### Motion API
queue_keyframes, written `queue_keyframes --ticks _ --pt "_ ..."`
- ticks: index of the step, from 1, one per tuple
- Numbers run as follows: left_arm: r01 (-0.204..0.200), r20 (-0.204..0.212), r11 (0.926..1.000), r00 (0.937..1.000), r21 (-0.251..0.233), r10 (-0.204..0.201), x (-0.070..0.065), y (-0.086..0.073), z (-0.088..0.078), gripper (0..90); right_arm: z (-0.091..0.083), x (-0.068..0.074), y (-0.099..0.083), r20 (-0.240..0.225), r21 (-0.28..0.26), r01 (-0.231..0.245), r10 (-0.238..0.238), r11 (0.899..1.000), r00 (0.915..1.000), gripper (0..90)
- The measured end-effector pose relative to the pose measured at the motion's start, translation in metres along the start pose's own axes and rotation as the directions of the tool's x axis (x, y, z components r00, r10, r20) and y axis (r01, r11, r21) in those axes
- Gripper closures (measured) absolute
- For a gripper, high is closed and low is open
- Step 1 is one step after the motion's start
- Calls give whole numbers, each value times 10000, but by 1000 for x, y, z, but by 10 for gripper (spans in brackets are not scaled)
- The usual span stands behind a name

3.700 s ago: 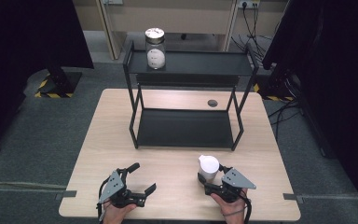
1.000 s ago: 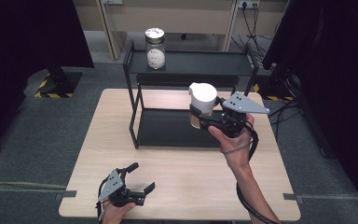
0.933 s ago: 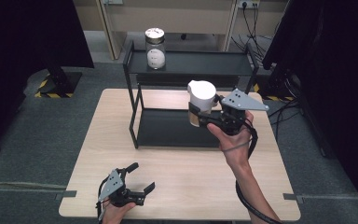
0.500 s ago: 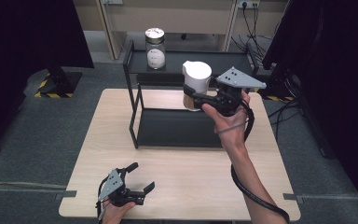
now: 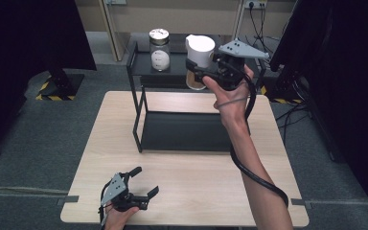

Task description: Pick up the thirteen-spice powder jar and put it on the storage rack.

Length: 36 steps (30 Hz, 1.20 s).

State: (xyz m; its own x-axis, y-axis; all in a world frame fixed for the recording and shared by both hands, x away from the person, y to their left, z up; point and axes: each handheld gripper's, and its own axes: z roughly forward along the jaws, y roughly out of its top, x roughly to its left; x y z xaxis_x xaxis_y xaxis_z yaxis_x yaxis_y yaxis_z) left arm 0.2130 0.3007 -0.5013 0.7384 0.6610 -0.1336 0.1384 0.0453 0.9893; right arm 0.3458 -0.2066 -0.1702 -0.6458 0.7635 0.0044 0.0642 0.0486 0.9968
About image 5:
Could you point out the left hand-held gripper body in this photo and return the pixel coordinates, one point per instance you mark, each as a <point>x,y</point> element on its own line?
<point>118,191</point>

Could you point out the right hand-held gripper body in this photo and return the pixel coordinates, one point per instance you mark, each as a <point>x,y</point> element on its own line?
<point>233,67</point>

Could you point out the glass jar with white lid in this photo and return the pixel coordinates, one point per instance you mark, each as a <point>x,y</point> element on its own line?
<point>200,48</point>

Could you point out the glass jar with metal lid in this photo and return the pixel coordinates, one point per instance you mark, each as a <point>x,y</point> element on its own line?
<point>159,54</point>

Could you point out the black metal shelf rack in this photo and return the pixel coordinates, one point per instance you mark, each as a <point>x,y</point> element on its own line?
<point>185,131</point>

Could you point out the person's left hand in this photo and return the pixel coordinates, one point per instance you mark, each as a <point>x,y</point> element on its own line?
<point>116,220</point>

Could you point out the person's right hand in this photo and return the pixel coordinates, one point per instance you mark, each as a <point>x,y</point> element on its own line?
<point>231,108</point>

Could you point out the black stand base striped tape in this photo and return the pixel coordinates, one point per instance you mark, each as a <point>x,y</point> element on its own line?
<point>60,86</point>
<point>281,94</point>

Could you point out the beige desk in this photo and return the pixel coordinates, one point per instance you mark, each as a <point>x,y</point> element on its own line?
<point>134,19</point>

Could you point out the black curtain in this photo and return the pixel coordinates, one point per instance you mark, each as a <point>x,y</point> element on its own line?
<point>348,80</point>
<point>19,48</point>

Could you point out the white wall socket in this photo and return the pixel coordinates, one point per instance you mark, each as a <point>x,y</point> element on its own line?
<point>255,4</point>

